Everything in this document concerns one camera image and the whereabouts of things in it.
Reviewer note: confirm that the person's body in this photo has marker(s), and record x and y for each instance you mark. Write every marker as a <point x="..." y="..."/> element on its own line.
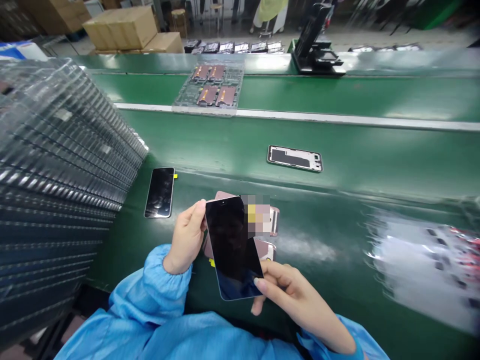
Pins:
<point x="210" y="339"/>

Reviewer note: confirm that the pink phone housing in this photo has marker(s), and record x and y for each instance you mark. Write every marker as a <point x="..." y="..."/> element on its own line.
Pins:
<point x="270" y="228"/>

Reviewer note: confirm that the stack of clear plastic trays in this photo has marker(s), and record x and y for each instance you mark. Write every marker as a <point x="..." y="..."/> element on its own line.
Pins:
<point x="56" y="187"/>

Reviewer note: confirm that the open phone frame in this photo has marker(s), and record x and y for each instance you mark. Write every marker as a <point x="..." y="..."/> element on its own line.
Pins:
<point x="294" y="158"/>

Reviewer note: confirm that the copper phone part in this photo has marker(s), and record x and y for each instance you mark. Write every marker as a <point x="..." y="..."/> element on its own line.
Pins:
<point x="216" y="72"/>
<point x="200" y="72"/>
<point x="226" y="96"/>
<point x="208" y="95"/>

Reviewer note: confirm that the laminated instruction sheet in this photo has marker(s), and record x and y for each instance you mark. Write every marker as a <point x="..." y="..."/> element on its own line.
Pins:
<point x="427" y="262"/>

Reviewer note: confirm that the green conveyor belt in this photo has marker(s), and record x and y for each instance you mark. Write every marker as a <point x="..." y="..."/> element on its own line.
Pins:
<point x="337" y="97"/>

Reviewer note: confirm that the row of black packets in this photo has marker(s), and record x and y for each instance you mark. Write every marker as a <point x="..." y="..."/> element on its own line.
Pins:
<point x="236" y="47"/>

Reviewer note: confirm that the blue and white box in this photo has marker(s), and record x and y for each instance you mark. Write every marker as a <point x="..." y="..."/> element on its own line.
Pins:
<point x="22" y="50"/>

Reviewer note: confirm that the wooden stool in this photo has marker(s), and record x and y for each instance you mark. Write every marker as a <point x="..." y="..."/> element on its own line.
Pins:
<point x="179" y="20"/>

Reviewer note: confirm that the black press fixture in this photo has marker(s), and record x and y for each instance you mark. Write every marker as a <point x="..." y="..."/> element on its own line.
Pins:
<point x="315" y="48"/>

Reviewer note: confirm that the small cardboard box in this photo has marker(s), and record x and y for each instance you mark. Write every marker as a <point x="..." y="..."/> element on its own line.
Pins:
<point x="163" y="43"/>

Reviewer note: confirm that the person's right hand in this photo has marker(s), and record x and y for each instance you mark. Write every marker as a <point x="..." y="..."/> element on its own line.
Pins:
<point x="300" y="300"/>

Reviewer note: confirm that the black phone screen panel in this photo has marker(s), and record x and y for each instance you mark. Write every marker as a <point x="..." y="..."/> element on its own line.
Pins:
<point x="234" y="247"/>

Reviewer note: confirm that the large cardboard box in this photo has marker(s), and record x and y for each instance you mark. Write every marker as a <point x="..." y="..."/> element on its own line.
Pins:
<point x="120" y="28"/>

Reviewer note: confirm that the black phone with yellow tab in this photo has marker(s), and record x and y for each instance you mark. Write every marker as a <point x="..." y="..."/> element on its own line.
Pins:
<point x="159" y="193"/>

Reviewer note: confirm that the person's left hand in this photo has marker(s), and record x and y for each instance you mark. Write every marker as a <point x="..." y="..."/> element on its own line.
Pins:
<point x="183" y="240"/>

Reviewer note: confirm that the clear plastic tray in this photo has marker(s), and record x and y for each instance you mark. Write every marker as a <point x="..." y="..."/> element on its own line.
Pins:
<point x="187" y="99"/>

